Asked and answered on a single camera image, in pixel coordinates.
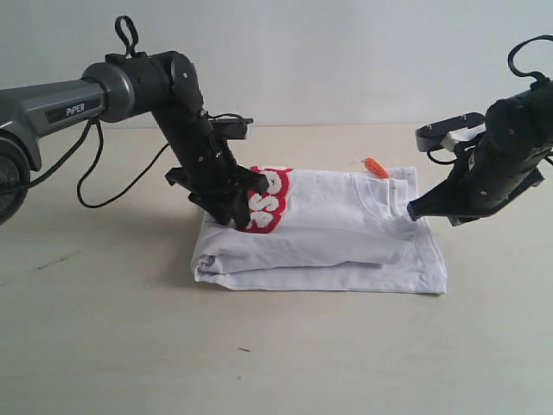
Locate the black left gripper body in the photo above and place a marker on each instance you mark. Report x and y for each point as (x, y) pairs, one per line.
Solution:
(207, 164)

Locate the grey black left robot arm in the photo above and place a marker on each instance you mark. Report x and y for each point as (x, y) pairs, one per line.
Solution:
(164, 85)

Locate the white t-shirt red lettering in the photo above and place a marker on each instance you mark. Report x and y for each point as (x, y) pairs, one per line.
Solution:
(328, 231)

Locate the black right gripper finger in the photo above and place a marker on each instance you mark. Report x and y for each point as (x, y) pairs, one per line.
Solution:
(447, 199)

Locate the orange neck tag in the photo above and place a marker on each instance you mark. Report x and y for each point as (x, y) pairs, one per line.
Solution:
(375, 168)

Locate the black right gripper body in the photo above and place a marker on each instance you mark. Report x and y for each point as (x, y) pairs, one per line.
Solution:
(494, 178)

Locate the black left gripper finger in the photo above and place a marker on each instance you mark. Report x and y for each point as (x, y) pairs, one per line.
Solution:
(252, 181)
(225, 207)

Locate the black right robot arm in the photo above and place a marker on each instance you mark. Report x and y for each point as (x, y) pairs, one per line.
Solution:
(521, 120)

